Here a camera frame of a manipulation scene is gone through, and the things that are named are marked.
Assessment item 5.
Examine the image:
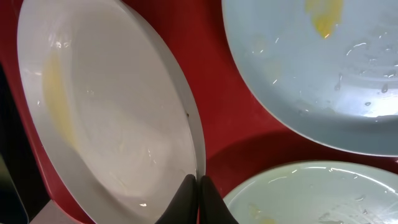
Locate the light green plate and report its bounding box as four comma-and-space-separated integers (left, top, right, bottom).
224, 161, 397, 224

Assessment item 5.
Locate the white plate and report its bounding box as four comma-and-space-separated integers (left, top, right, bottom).
17, 0, 206, 223

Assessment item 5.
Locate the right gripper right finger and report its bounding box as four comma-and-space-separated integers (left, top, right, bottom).
199, 175, 238, 224

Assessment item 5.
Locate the light blue plate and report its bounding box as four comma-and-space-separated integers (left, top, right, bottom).
221, 0, 397, 157

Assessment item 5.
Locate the red tray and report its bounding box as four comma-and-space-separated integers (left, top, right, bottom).
0, 0, 398, 224

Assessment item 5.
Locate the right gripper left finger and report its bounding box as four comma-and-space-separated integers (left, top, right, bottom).
155, 174, 198, 224

